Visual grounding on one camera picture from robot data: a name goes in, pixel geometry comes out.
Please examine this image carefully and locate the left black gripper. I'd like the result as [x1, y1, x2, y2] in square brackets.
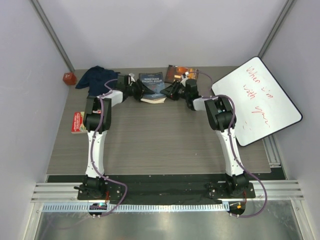
[126, 80, 155, 103]

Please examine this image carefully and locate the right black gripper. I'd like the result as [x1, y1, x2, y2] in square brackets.
[158, 81, 188, 102]

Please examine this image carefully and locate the blue nineteen eighty-four book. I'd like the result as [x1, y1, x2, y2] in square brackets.
[139, 72, 167, 104]

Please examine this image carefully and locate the dark orange cover book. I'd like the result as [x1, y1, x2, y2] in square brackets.
[164, 65, 199, 84]

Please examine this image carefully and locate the red paperback book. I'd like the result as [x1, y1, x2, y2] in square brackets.
[71, 111, 87, 134]

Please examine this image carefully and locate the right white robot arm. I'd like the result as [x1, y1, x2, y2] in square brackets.
[160, 79, 249, 198]

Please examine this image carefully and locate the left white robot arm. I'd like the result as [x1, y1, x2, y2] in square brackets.
[75, 74, 155, 200]

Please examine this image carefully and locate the dark blue t shirt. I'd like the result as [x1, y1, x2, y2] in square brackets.
[75, 66, 120, 97]

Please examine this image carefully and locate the red cube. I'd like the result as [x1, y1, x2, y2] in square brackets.
[62, 72, 77, 86]

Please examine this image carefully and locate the white whiteboard with red writing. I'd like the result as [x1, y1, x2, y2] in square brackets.
[211, 56, 303, 147]

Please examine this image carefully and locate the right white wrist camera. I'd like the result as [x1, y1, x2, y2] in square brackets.
[180, 71, 194, 80]

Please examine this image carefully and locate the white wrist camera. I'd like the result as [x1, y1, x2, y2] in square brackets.
[180, 71, 194, 80]
[128, 73, 136, 82]

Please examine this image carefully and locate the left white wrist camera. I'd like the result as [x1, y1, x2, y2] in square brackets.
[128, 73, 136, 82]

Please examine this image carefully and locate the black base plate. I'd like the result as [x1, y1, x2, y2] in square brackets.
[74, 174, 256, 201]

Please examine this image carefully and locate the aluminium rail frame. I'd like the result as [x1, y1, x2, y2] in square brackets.
[31, 180, 304, 215]

